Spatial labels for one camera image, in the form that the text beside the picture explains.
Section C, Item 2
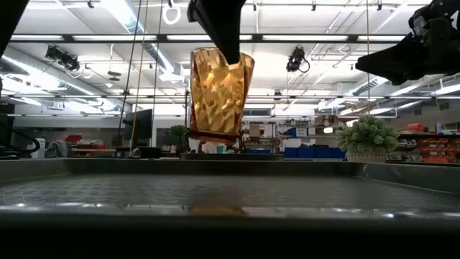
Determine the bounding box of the black single ceiling camera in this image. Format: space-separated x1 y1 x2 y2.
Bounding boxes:
285 46 311 74

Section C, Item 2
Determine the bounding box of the white plastic container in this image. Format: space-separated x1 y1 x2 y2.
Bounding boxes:
29 137 47 160

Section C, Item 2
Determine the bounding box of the thin hanging cord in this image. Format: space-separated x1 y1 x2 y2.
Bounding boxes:
365 0 371 117

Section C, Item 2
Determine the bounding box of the black computer monitor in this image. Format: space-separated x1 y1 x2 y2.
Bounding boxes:
122 108 154 142

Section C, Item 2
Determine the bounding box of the thick black looped cable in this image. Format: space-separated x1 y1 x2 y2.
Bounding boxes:
0 121 42 156

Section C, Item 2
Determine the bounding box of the large green potted plant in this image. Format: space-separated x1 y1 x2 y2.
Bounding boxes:
335 114 400 163

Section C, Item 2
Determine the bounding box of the row of blue bins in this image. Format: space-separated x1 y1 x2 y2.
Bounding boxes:
282 145 347 160

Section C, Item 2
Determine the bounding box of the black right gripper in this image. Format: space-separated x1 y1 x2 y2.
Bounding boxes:
355 9 460 86

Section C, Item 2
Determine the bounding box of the yellow hanging cord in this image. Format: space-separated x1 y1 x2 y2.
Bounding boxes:
129 0 150 150

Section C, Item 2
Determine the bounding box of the grey metal tray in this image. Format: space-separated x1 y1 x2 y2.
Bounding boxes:
0 157 460 259

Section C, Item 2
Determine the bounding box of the shelf with orange bins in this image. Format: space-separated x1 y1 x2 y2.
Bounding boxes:
387 122 460 165

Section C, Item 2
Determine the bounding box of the black ceiling camera pair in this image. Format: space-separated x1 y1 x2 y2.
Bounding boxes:
45 45 81 73

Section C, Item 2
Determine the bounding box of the white hanging cable loop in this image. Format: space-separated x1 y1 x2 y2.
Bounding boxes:
162 0 182 26

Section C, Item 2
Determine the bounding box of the small green potted plant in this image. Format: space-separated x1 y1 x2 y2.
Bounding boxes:
170 124 190 153

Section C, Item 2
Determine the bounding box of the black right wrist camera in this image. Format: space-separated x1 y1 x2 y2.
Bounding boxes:
408 0 460 37

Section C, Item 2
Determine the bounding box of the amber faceted plastic cup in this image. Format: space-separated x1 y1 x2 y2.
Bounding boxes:
189 46 256 145

